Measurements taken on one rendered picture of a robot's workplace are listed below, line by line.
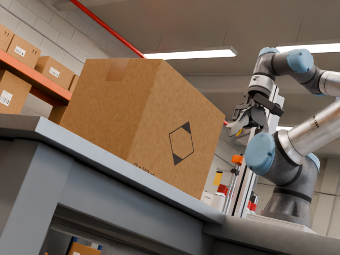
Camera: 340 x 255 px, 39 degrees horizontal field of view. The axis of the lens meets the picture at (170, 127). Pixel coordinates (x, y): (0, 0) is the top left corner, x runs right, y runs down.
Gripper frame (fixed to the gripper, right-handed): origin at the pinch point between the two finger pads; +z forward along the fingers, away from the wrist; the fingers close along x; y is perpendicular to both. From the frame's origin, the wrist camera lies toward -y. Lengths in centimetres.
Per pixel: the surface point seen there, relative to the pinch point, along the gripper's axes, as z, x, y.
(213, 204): 9.6, -28.7, 39.4
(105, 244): 31, -64, 164
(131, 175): 36, 64, -46
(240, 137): -19.4, -28.3, 35.6
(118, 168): 36, 66, -47
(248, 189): 3.3, -27.9, 22.6
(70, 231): 29, -56, 200
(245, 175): -1.1, -24.9, 22.8
